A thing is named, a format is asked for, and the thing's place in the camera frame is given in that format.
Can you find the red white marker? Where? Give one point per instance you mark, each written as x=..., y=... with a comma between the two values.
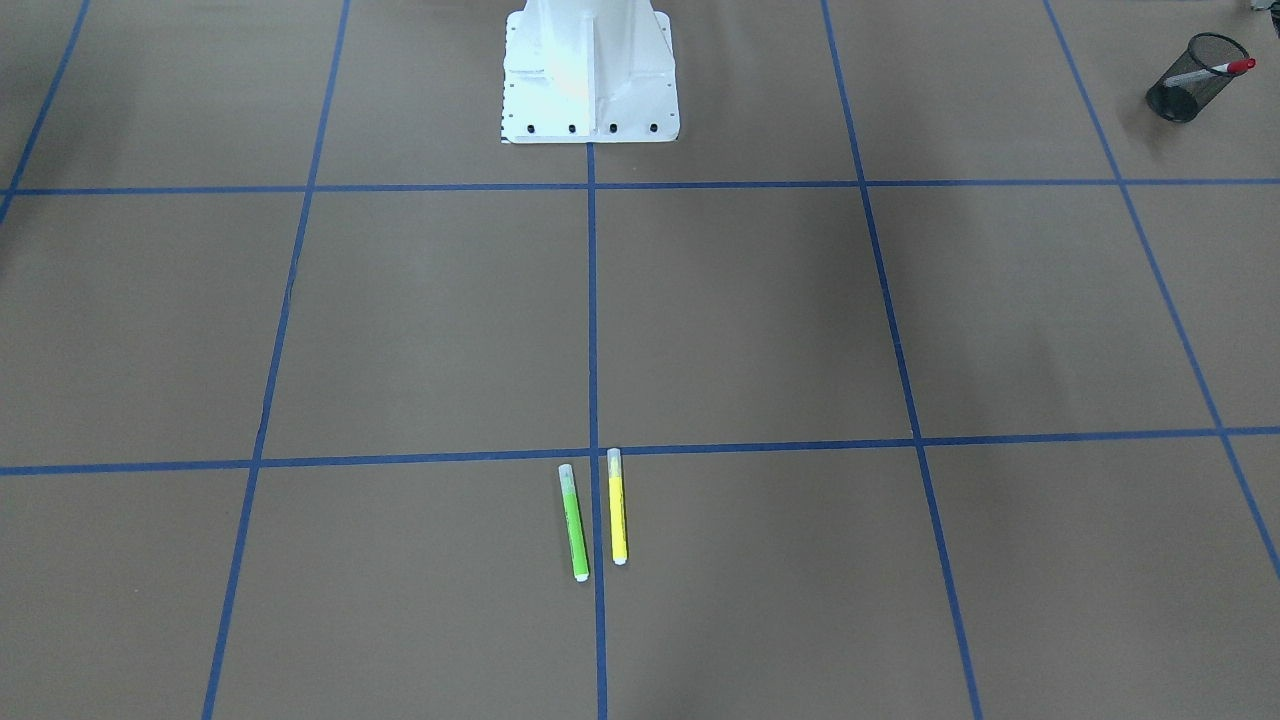
x=1227, y=70

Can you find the yellow highlighter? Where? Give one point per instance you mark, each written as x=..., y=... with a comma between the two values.
x=617, y=507

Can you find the near black mesh pen cup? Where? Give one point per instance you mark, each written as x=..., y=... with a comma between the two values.
x=1209, y=63

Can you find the white pedestal column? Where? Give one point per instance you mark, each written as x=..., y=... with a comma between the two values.
x=589, y=72

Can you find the green highlighter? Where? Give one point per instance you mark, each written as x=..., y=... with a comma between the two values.
x=576, y=539

